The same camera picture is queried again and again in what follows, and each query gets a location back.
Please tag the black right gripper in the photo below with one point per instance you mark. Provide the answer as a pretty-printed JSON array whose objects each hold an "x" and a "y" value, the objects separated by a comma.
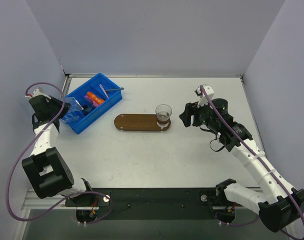
[{"x": 189, "y": 114}]

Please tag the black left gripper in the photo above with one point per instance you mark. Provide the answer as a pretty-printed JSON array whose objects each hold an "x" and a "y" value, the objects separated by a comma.
[{"x": 59, "y": 107}]

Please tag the clear glass cup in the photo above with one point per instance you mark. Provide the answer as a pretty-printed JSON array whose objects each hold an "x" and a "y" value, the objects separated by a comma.
[{"x": 163, "y": 113}]

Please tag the clear textured acrylic holder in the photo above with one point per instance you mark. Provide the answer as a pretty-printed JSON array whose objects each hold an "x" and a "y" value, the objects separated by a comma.
[{"x": 74, "y": 112}]

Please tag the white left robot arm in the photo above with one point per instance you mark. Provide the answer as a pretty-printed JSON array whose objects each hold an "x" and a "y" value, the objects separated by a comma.
[{"x": 45, "y": 168}]

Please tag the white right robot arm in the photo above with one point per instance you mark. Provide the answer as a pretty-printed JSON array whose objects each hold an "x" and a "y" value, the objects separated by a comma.
[{"x": 280, "y": 203}]

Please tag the orange toothpaste tube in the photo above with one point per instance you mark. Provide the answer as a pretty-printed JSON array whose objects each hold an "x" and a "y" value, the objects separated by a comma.
[{"x": 95, "y": 98}]

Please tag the pink toothpaste tube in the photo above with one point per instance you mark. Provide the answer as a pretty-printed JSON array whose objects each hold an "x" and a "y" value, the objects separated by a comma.
[{"x": 91, "y": 101}]

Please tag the brown wooden oval tray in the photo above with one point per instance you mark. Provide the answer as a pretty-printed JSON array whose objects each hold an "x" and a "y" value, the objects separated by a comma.
[{"x": 139, "y": 122}]

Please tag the blue plastic divided bin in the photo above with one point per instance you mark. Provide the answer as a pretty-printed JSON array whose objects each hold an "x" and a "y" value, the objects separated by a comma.
[{"x": 92, "y": 85}]

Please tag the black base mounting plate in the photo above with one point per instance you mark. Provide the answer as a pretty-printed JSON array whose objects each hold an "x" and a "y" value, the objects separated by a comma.
[{"x": 198, "y": 203}]

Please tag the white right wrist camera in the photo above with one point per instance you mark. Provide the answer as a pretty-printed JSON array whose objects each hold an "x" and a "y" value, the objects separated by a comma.
[{"x": 204, "y": 92}]

